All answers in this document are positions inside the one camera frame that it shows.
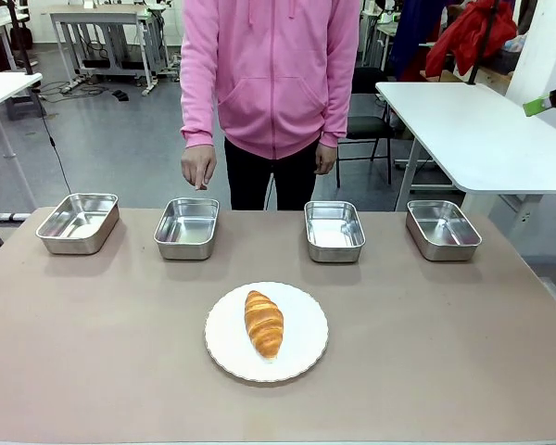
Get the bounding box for person's left forearm pink sleeve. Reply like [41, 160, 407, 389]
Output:
[318, 69, 353, 149]

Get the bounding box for person's right forearm pink sleeve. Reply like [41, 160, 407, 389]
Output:
[180, 59, 219, 149]

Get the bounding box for steel rectangular container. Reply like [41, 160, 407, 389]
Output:
[405, 199, 484, 262]
[303, 200, 367, 264]
[35, 192, 120, 256]
[153, 197, 221, 261]

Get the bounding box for golden croissant bread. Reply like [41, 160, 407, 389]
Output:
[244, 289, 285, 361]

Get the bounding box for person's left hand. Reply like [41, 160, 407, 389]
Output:
[313, 142, 338, 176]

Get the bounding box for person's right hand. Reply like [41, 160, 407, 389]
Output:
[180, 144, 218, 192]

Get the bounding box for dark mesh basket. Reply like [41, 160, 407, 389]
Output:
[488, 39, 524, 75]

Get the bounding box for large white table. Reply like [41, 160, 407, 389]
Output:
[374, 81, 556, 214]

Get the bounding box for black stand pole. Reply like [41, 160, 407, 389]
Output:
[467, 0, 501, 85]
[6, 0, 36, 78]

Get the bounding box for red jacket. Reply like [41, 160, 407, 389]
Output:
[424, 0, 519, 80]

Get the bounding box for dark blue cloth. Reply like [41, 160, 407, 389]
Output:
[388, 0, 450, 83]

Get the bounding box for black chair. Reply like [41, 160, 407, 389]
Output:
[335, 67, 395, 189]

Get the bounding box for pink zip hoodie torso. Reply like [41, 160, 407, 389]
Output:
[179, 0, 361, 161]

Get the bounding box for black trousers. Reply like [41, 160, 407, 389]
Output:
[223, 137, 320, 212]

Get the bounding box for white scalloped plate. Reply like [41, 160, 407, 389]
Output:
[204, 281, 330, 384]

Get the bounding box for grey background table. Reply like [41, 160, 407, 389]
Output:
[49, 4, 168, 96]

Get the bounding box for small white table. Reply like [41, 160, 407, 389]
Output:
[0, 71, 44, 223]

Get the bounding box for tangled floor cables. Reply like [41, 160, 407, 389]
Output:
[39, 81, 112, 99]

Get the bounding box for thin black hanging cable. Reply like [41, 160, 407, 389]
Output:
[30, 76, 74, 196]

